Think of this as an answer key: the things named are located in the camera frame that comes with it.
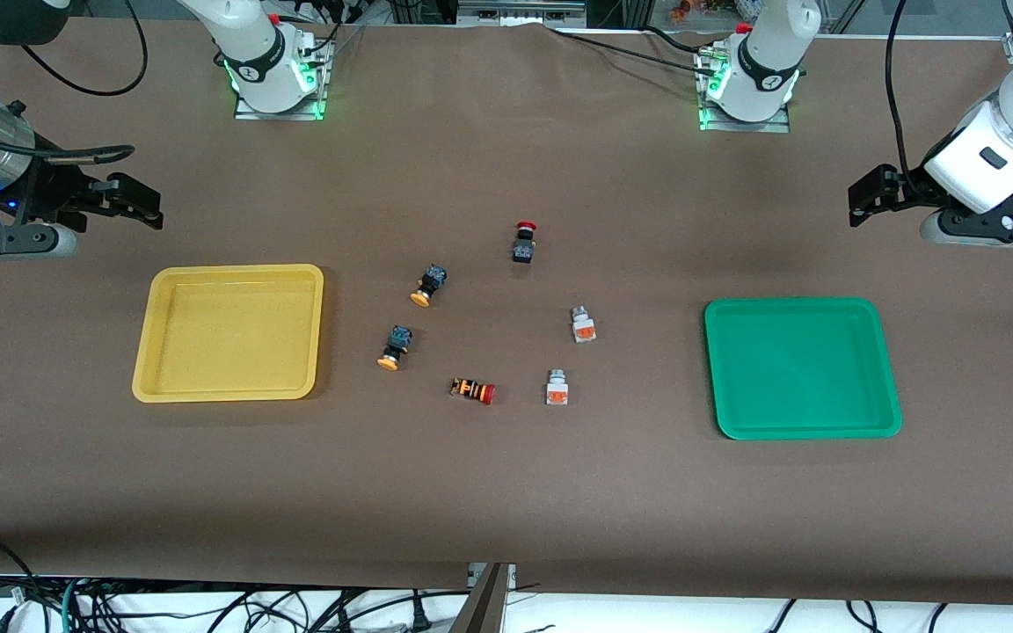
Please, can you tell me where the aluminium frame bracket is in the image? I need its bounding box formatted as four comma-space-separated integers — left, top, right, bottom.
456, 0, 588, 27

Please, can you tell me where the brown table cover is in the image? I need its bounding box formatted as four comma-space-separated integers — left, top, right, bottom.
0, 19, 1013, 608

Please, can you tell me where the green cable under table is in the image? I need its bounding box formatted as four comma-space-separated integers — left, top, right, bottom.
60, 576, 87, 633

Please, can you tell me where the colourful background object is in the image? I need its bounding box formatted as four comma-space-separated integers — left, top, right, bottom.
669, 0, 743, 24

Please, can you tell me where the yellow push button black body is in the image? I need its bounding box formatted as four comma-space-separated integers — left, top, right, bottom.
375, 324, 414, 372
409, 264, 449, 309

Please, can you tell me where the black cable on table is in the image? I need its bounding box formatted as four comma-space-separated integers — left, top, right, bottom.
546, 25, 720, 71

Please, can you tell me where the dark metal table leg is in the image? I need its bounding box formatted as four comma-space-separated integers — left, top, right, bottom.
449, 563, 518, 633

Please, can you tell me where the green plastic tray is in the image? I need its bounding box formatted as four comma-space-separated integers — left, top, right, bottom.
703, 297, 903, 440

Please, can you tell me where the yellow plastic tray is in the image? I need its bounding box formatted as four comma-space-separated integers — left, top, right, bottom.
131, 264, 325, 404

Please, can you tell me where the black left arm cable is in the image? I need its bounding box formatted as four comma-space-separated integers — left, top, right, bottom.
884, 0, 922, 196

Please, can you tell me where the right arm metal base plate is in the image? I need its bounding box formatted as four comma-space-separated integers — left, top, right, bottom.
232, 33, 333, 122

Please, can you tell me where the red push button orange body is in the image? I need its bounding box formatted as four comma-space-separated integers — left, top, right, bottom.
450, 376, 497, 406

